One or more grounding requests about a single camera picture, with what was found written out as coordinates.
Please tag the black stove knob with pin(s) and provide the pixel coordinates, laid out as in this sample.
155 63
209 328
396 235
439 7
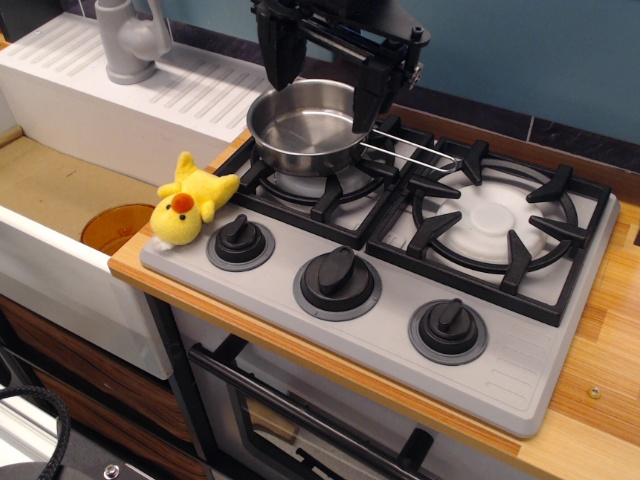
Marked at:
337 286
241 245
448 332

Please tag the white toy sink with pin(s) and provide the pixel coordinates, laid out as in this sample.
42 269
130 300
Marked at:
75 144

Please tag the toy oven door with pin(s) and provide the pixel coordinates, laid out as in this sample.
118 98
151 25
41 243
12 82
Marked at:
289 423

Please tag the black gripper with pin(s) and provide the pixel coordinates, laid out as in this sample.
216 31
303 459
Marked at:
379 35

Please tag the grey toy stove top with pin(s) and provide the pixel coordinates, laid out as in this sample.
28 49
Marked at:
509 386

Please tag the black middle stove knob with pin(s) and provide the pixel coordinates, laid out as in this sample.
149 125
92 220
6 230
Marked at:
337 286

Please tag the black left burner grate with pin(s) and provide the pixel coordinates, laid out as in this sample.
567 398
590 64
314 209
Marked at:
344 207

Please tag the black burner grate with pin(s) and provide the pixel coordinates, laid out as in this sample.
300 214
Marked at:
512 234
344 207

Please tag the stainless steel pan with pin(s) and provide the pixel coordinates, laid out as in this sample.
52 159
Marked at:
305 130

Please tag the black right burner grate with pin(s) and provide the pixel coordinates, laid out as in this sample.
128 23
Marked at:
512 234

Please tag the orange plastic bowl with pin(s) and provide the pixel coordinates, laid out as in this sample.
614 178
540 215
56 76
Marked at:
109 230

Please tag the grey toy faucet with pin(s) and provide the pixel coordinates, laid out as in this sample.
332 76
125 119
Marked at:
132 45

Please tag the black left stove knob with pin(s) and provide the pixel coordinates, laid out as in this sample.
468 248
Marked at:
241 245

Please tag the white right burner disc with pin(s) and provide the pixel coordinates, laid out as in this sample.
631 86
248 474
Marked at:
489 212

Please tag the black right stove knob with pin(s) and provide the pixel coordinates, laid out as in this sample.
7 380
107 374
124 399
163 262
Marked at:
448 332

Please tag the yellow stuffed duck toy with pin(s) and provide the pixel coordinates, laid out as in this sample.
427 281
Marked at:
189 202

